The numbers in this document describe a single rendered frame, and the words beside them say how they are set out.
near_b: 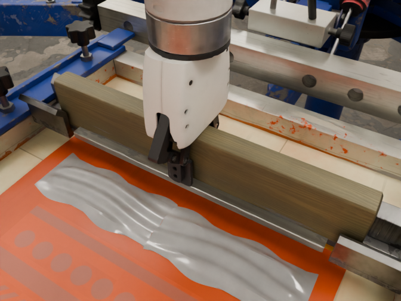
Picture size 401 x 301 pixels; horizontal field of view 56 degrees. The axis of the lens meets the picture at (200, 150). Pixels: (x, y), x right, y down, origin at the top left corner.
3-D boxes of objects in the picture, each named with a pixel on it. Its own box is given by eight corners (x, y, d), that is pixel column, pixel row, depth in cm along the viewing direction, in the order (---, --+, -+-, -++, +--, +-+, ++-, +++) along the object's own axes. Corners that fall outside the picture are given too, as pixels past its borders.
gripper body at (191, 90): (184, -4, 38) (187, 89, 46) (119, 38, 32) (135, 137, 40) (252, 12, 35) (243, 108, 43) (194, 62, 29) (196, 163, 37)
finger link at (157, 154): (176, 79, 36) (191, 107, 41) (136, 147, 34) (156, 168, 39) (187, 82, 36) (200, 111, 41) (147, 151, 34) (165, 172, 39)
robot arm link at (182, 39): (184, -23, 37) (185, 5, 39) (126, 11, 31) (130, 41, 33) (253, -8, 34) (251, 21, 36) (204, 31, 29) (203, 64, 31)
